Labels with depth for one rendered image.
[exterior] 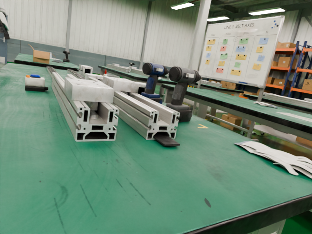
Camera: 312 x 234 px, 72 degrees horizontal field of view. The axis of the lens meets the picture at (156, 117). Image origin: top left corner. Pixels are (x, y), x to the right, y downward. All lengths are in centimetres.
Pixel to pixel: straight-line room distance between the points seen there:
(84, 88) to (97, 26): 1214
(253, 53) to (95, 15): 1009
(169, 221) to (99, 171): 16
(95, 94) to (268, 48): 324
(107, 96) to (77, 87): 8
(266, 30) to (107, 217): 359
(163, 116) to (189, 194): 33
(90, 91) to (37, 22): 1174
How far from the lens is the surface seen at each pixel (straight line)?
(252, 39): 384
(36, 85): 116
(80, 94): 59
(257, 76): 364
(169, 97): 298
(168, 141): 60
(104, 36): 1280
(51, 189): 38
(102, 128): 56
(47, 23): 1236
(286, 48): 1126
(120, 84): 88
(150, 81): 108
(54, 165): 44
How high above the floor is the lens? 98
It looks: 13 degrees down
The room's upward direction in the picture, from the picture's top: 10 degrees clockwise
